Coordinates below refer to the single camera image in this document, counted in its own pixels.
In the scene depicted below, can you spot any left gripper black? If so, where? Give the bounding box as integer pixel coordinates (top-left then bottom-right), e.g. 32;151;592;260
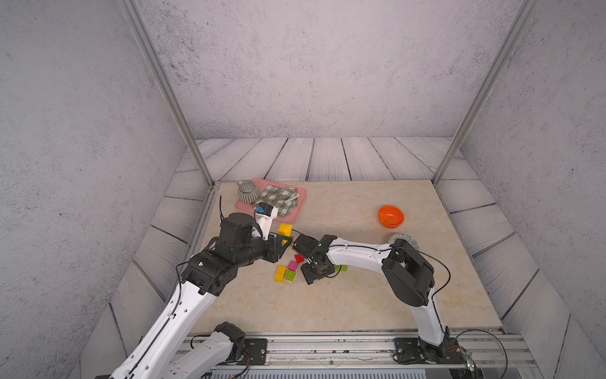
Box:
233;230;293;268

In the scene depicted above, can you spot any yellow long lego brick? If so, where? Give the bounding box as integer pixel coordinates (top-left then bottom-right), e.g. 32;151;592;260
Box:
278;223;293;246

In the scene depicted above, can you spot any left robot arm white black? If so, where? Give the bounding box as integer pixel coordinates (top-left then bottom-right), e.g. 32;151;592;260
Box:
111;213;292;378

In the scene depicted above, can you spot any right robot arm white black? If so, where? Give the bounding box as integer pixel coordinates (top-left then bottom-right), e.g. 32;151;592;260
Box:
293;235;450;365

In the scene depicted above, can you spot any yellow lego brick upper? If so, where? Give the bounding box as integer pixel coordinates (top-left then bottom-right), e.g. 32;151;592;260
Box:
274;265;287;283

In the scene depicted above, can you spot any pink small lego brick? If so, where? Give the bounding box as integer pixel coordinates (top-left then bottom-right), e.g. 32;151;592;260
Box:
287;261;298;272

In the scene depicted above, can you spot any light green small lego brick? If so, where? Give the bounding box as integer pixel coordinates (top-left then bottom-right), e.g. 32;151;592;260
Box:
284;269;296;281

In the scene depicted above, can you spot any pink plastic tray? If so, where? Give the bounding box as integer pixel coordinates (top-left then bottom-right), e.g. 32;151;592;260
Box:
235;178;307;224

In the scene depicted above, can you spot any green checkered cloth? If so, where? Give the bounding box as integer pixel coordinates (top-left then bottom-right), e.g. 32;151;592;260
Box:
255;185;297;216

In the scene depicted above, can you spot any white utensil on cloth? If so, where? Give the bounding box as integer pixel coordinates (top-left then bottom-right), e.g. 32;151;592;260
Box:
280;193;300;203

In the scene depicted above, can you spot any striped ceramic cup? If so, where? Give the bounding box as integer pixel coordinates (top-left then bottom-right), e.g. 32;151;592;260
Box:
238;181;260;205

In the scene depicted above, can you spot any orange plastic bowl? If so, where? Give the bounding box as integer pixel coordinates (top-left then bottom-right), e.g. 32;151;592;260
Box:
378;205;406;229

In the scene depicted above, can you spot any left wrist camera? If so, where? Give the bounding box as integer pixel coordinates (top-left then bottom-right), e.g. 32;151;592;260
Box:
254;202;279;241

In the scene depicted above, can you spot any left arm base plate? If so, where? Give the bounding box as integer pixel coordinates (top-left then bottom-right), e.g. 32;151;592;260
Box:
238;338;268;366

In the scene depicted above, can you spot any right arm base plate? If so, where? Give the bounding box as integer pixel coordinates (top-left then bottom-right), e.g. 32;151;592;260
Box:
391;337;466;365

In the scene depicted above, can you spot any front aluminium rail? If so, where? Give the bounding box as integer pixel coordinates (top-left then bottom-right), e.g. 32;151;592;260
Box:
124;331;541;379

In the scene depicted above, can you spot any left aluminium frame post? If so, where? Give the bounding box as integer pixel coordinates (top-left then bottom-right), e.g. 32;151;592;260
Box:
118;0;215;188

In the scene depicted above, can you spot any aluminium frame post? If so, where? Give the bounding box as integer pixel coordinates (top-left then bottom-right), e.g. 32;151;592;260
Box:
432;0;538;188
118;0;215;188

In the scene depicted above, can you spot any right aluminium frame post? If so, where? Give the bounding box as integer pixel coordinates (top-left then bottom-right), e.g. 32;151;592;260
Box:
432;0;538;188

